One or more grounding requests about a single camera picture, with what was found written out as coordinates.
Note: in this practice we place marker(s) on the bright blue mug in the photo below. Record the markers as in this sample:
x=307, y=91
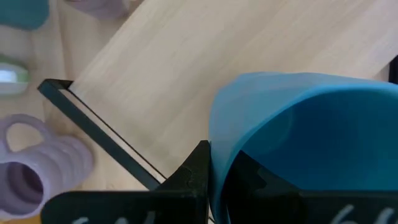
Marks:
x=311, y=124

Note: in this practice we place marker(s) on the lilac ribbed mug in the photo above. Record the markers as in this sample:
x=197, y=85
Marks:
x=62, y=165

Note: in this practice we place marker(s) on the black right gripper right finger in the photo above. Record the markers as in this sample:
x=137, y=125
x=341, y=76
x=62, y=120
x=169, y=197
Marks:
x=264, y=205

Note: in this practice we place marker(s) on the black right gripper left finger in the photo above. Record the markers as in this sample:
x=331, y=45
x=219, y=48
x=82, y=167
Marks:
x=186, y=186

